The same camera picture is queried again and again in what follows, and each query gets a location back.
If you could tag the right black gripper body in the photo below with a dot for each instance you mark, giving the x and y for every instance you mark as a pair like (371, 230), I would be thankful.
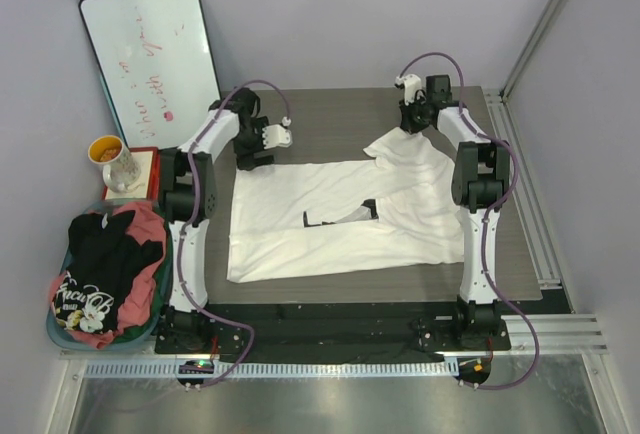
(413, 123)

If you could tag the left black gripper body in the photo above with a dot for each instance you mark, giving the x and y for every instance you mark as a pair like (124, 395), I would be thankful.
(255, 158)

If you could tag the white robot-print t-shirt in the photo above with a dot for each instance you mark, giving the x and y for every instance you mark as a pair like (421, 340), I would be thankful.
(392, 209)

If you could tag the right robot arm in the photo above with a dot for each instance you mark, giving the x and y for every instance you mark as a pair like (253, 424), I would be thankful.
(480, 180)

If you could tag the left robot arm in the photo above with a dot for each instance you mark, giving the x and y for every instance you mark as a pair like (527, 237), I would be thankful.
(187, 193)

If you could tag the yellow-lined floral mug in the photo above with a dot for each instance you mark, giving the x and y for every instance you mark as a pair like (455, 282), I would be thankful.
(120, 170)

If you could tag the white dry-erase board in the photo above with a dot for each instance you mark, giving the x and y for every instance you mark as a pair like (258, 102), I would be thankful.
(156, 64)

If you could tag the black floral-print t-shirt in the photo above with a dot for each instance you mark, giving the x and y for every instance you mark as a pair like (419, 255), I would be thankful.
(105, 261)

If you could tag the pink t-shirt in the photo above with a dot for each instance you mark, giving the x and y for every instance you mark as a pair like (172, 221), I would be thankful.
(111, 286)

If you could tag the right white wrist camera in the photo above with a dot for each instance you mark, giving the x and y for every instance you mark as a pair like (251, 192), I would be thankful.
(411, 85)

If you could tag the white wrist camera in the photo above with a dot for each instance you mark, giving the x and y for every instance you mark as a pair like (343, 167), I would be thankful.
(276, 136)
(411, 85)

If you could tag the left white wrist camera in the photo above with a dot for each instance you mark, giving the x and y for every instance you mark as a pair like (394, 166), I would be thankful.
(276, 136)

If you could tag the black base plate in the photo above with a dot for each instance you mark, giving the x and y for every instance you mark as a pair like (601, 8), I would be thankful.
(427, 327)

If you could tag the right corner aluminium post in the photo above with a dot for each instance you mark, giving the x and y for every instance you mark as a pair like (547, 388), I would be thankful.
(541, 29)

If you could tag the slotted cable duct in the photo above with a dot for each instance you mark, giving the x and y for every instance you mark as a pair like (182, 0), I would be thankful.
(193, 369)

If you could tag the right aluminium frame rail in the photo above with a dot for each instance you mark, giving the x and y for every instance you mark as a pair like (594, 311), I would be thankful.
(558, 333)

